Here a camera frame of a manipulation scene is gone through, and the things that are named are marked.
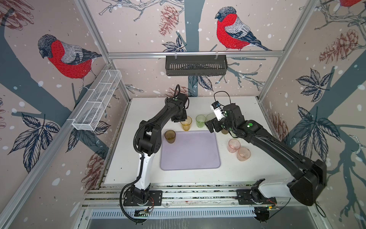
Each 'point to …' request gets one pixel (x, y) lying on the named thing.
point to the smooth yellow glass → (186, 124)
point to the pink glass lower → (243, 154)
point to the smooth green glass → (200, 119)
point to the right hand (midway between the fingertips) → (210, 120)
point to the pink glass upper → (234, 145)
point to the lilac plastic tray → (191, 150)
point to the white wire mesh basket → (88, 115)
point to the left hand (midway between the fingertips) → (182, 119)
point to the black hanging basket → (185, 66)
